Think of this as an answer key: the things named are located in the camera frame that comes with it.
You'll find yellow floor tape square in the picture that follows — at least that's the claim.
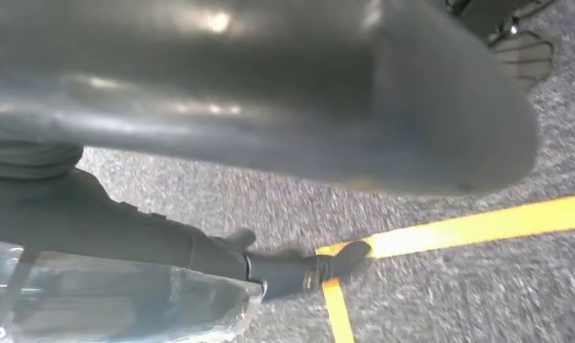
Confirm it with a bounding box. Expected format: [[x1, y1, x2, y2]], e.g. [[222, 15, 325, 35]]
[[315, 194, 575, 343]]

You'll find black robot foot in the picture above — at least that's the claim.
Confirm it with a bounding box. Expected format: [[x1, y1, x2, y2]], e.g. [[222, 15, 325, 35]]
[[443, 0, 556, 91]]

